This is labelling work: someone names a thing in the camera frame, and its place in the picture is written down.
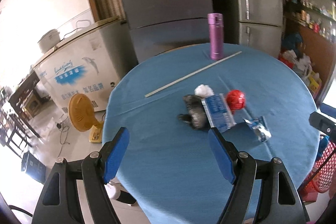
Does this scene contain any torn blue foil carton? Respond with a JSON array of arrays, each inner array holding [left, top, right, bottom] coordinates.
[[244, 116, 272, 143]]

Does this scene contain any blue white carton box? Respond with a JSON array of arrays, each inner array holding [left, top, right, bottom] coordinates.
[[202, 93, 236, 133]]

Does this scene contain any black plastic bag ball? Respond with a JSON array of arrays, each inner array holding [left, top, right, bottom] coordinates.
[[178, 94, 210, 131]]

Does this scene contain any red plastic bag ball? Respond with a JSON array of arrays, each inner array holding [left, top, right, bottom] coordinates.
[[226, 90, 246, 112]]

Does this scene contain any white black handheld device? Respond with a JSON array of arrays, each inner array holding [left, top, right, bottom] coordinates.
[[105, 180, 137, 206]]

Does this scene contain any blue tablecloth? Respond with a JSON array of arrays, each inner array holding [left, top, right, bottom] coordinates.
[[103, 44, 319, 223]]

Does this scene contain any yellow desk fan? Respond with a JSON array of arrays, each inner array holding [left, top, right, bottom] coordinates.
[[68, 93, 104, 143]]

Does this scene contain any red plastic basket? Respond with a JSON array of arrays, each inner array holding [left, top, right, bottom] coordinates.
[[298, 135, 335, 195]]

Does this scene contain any wooden shelf cabinet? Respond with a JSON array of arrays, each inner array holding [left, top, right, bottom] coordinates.
[[283, 0, 335, 105]]

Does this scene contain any dark wooden chair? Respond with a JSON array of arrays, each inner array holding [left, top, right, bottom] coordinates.
[[1, 109, 32, 159]]

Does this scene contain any white chest freezer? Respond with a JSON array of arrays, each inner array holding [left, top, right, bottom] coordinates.
[[34, 17, 138, 113]]

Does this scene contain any long white stick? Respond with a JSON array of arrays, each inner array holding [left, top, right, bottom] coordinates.
[[145, 51, 242, 98]]

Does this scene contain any dark wooden table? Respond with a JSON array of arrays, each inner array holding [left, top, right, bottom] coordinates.
[[9, 71, 50, 120]]

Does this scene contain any white rice cooker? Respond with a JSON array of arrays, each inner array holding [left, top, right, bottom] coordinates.
[[38, 29, 60, 53]]

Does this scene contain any silver two-door fridge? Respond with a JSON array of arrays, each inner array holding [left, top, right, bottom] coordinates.
[[230, 0, 283, 58]]

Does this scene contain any purple thermos bottle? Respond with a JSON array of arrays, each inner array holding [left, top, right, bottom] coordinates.
[[207, 13, 224, 60]]

